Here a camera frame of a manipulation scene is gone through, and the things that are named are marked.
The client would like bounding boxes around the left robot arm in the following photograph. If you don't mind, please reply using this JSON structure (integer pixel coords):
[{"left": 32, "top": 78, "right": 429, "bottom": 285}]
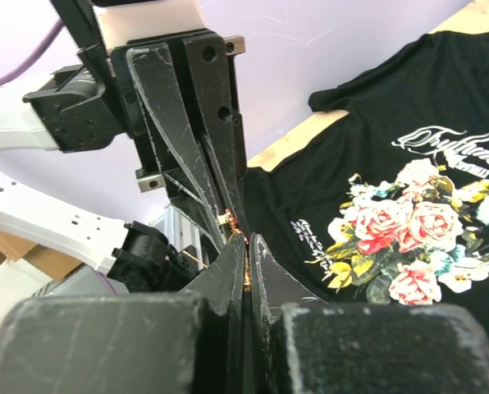
[{"left": 0, "top": 29, "right": 246, "bottom": 291}]

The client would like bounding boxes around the pink gold brooch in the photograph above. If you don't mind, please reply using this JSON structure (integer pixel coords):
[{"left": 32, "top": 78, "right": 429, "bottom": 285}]
[{"left": 181, "top": 209, "right": 251, "bottom": 298}]

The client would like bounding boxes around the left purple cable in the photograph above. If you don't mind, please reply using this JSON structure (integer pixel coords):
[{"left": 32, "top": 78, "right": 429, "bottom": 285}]
[{"left": 0, "top": 16, "right": 65, "bottom": 91}]

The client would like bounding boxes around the black floral t-shirt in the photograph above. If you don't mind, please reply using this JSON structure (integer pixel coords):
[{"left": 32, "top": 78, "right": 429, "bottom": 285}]
[{"left": 244, "top": 31, "right": 489, "bottom": 318}]

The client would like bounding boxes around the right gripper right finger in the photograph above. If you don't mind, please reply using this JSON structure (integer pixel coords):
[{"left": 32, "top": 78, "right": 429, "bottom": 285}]
[{"left": 249, "top": 234, "right": 489, "bottom": 393}]

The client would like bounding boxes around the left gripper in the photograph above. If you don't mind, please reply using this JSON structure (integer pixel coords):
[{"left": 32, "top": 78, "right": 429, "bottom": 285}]
[{"left": 76, "top": 31, "right": 249, "bottom": 251}]

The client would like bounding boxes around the cardboard box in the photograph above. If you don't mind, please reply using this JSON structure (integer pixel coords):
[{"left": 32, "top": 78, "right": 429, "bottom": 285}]
[{"left": 0, "top": 231, "right": 83, "bottom": 280}]

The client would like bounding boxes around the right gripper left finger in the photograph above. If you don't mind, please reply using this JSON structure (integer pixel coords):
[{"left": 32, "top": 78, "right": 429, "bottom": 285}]
[{"left": 0, "top": 231, "right": 248, "bottom": 394}]

